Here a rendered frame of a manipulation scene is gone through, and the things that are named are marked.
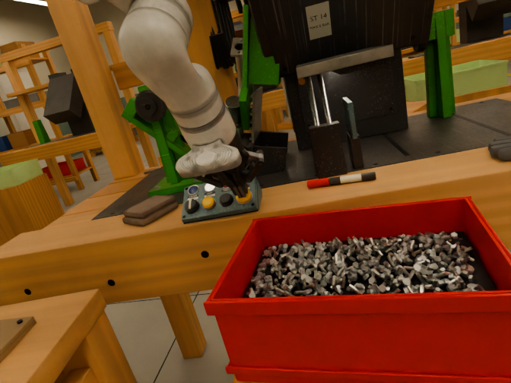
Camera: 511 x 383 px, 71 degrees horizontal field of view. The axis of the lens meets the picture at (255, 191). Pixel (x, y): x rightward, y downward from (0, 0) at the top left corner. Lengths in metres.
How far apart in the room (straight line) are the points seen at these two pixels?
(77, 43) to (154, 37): 1.01
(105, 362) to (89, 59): 0.98
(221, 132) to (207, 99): 0.06
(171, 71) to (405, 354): 0.38
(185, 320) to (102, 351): 0.97
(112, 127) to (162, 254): 0.73
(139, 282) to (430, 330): 0.57
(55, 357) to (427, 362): 0.48
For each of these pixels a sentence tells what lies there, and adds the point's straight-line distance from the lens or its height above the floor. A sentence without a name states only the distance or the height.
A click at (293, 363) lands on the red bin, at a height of 0.83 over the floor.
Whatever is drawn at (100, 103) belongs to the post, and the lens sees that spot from 1.38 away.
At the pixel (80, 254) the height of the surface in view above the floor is 0.88.
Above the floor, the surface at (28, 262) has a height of 0.88.
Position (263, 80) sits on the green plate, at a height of 1.11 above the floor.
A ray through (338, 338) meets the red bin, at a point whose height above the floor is 0.87.
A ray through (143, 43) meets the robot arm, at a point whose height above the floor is 1.19.
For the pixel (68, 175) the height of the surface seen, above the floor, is 0.27.
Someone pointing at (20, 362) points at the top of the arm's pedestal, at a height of 0.85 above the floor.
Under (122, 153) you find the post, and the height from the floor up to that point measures 0.97.
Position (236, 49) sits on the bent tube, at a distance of 0.91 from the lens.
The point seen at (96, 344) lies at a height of 0.78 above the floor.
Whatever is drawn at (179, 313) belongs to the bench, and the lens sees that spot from 1.65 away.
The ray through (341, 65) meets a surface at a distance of 0.65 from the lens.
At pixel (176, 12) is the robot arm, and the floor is 1.22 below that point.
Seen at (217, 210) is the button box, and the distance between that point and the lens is 0.67.
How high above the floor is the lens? 1.15
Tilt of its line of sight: 19 degrees down
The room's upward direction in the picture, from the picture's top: 14 degrees counter-clockwise
